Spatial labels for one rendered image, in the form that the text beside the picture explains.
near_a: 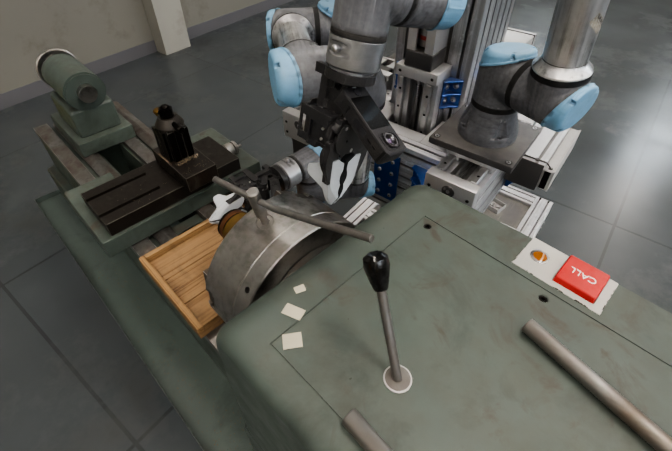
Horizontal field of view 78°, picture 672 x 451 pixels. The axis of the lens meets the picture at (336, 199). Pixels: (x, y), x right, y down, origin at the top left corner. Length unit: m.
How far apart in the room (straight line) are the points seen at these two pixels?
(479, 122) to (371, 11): 0.62
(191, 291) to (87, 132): 0.84
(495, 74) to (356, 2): 0.57
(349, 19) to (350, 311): 0.39
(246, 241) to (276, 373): 0.27
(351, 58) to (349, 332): 0.36
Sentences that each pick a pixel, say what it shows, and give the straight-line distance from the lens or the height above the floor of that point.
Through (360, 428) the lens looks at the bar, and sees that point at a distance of 0.52.
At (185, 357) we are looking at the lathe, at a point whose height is 0.54.
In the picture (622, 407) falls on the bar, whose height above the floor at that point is 1.27.
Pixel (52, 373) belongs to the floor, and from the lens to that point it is 2.31.
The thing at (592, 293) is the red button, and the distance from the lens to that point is 0.72.
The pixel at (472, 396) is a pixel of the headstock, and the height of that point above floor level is 1.26.
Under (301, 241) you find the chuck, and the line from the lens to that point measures 0.73.
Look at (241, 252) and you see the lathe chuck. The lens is 0.76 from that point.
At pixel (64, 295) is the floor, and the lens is 2.55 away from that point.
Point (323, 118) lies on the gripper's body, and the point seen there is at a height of 1.46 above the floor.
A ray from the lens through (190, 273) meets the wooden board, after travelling 1.18.
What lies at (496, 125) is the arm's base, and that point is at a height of 1.22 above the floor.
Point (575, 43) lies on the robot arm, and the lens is 0.94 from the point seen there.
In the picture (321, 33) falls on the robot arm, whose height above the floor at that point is 1.33.
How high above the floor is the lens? 1.77
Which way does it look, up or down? 42 degrees down
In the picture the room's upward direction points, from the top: straight up
